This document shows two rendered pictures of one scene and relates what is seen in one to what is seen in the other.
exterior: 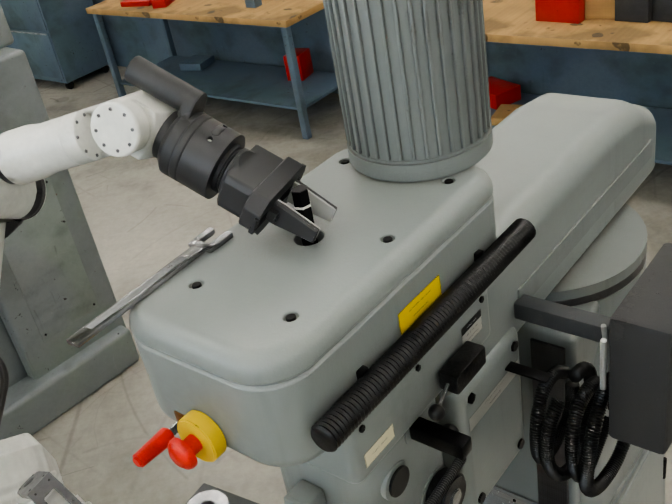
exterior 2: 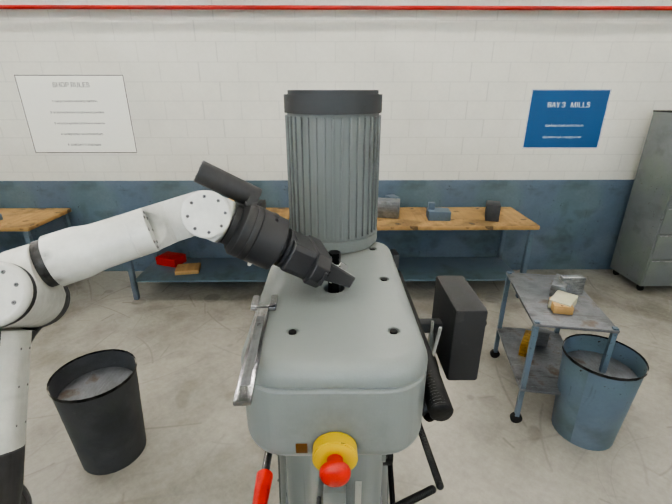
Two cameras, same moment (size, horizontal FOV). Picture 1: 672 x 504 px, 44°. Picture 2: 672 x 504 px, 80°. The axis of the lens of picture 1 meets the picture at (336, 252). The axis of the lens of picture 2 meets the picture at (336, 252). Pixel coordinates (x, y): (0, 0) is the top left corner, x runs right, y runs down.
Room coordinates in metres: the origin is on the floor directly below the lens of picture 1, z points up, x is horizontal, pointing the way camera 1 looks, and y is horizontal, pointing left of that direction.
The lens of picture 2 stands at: (0.42, 0.46, 2.21)
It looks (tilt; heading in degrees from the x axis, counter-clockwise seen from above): 22 degrees down; 316
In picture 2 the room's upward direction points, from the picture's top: straight up
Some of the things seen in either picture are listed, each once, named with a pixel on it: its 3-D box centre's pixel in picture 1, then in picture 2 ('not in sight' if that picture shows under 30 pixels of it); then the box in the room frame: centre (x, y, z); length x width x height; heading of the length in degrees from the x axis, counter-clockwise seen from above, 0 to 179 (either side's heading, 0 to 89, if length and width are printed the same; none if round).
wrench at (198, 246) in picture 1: (152, 283); (256, 339); (0.83, 0.22, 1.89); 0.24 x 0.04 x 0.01; 139
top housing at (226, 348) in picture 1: (327, 284); (333, 322); (0.88, 0.02, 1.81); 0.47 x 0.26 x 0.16; 137
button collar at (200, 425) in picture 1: (201, 436); (334, 453); (0.71, 0.19, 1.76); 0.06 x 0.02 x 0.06; 47
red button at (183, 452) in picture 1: (186, 449); (335, 469); (0.69, 0.20, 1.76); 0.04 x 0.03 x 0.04; 47
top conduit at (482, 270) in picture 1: (435, 318); (410, 325); (0.80, -0.10, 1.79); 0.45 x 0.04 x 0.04; 137
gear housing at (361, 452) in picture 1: (356, 352); not in sight; (0.90, 0.00, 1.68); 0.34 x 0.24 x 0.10; 137
